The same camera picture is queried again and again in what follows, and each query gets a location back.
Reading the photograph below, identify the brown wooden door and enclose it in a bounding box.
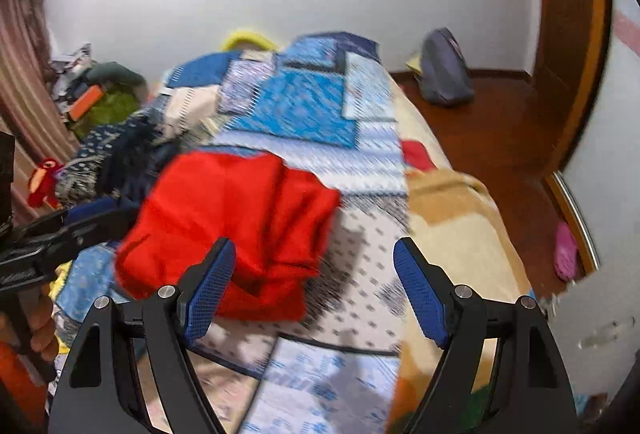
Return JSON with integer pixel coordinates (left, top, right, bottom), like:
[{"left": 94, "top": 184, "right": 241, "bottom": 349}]
[{"left": 532, "top": 0, "right": 613, "bottom": 175}]

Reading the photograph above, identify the bright green cloth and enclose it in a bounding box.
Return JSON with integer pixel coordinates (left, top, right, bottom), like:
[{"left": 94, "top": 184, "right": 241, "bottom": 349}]
[{"left": 70, "top": 88, "right": 142, "bottom": 139}]

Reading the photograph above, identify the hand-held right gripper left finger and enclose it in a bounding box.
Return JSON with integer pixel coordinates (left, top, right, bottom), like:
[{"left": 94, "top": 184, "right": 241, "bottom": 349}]
[{"left": 48, "top": 237, "right": 237, "bottom": 434}]

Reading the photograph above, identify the navy patterned cloth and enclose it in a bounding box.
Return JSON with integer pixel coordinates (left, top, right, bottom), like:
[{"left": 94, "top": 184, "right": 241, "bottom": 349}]
[{"left": 55, "top": 124, "right": 121, "bottom": 209}]

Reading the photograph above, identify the red zip jacket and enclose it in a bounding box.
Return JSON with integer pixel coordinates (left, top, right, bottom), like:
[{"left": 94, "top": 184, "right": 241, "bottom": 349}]
[{"left": 115, "top": 151, "right": 342, "bottom": 322}]

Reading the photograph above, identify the yellow cloth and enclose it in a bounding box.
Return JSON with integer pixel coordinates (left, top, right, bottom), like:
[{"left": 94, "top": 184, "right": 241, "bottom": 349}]
[{"left": 50, "top": 261, "right": 73, "bottom": 302}]

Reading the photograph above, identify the person's left hand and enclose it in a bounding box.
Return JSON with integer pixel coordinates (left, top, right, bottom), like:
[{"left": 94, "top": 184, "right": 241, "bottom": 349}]
[{"left": 29, "top": 294, "right": 61, "bottom": 362}]

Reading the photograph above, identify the pink striped curtain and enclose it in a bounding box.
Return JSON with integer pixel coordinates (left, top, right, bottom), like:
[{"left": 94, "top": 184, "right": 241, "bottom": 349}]
[{"left": 0, "top": 0, "right": 81, "bottom": 215}]

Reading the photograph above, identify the dark navy garment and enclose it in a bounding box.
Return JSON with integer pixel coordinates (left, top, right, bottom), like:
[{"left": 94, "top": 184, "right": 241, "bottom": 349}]
[{"left": 95, "top": 114, "right": 181, "bottom": 209}]

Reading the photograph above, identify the dark green cloth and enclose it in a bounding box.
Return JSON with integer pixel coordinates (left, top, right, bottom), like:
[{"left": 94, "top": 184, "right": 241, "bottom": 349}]
[{"left": 85, "top": 62, "right": 146, "bottom": 87}]

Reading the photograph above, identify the beige blanket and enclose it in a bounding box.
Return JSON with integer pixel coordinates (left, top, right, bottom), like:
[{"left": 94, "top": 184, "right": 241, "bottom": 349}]
[{"left": 385, "top": 78, "right": 533, "bottom": 434}]

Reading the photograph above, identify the person's orange clothing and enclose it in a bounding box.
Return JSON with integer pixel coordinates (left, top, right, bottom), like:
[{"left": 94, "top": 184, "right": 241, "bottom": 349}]
[{"left": 0, "top": 341, "right": 51, "bottom": 420}]

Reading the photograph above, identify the pile of mixed clutter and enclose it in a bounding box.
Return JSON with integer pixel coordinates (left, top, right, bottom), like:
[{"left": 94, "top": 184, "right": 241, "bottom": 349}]
[{"left": 49, "top": 42, "right": 96, "bottom": 107}]

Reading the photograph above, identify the grey bag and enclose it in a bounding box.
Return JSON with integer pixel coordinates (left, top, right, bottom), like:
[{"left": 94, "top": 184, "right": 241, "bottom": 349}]
[{"left": 419, "top": 28, "right": 476, "bottom": 107}]

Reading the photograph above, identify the red plush toy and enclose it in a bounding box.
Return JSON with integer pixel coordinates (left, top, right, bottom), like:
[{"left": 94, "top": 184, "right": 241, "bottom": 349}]
[{"left": 26, "top": 157, "right": 66, "bottom": 209}]

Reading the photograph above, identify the orange box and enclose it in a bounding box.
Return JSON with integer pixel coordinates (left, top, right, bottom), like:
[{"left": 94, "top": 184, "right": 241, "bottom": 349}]
[{"left": 67, "top": 84, "right": 108, "bottom": 121}]

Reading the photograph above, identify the pink slipper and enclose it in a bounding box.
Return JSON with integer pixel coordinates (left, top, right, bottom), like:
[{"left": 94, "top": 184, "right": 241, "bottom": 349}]
[{"left": 554, "top": 221, "right": 581, "bottom": 282}]

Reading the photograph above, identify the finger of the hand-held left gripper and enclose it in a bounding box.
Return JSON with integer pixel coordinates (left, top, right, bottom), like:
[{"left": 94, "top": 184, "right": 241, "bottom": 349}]
[
  {"left": 12, "top": 198, "right": 126, "bottom": 239},
  {"left": 20, "top": 209, "right": 142, "bottom": 259}
]

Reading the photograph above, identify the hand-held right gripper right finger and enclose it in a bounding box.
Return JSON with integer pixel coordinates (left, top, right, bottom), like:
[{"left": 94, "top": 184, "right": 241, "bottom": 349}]
[{"left": 392, "top": 237, "right": 573, "bottom": 434}]

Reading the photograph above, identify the blue patchwork quilt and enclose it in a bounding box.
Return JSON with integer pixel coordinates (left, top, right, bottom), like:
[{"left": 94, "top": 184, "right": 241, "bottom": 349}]
[{"left": 50, "top": 31, "right": 416, "bottom": 434}]

